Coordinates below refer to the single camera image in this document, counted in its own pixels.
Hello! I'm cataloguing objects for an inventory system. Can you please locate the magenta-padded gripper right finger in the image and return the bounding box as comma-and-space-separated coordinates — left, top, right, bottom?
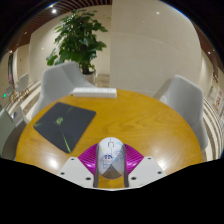
121, 143, 167, 189

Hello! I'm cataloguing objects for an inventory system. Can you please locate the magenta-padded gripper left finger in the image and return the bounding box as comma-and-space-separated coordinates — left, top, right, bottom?
57, 143, 101, 189

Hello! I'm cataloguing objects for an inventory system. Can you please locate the white printed computer mouse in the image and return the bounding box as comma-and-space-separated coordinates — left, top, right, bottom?
97, 136, 125, 180

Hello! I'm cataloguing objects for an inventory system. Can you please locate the black green-striped mouse pad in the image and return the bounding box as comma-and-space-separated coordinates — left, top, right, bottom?
33, 101, 97, 154

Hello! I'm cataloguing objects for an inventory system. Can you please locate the grey floor-standing kiosk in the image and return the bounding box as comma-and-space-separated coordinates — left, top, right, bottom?
0, 106, 29, 161

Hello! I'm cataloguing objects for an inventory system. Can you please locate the white power strip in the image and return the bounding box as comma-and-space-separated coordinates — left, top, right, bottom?
72, 87, 118, 99

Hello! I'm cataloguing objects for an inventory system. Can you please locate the light grey shell chair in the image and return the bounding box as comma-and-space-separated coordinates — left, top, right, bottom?
31, 60, 96, 119
153, 74, 209, 153

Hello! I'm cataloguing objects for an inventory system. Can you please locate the white plant pot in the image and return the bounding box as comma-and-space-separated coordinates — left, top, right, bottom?
82, 70, 98, 85

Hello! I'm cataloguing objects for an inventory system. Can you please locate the colourful standing poster board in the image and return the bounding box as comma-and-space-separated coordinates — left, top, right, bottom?
206, 84, 224, 114

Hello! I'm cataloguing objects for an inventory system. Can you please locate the small white wooden-legged chair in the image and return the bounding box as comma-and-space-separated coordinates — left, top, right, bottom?
13, 73, 30, 96

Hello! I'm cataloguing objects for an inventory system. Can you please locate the large green leafy plant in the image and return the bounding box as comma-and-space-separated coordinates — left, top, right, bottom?
45, 8, 109, 75

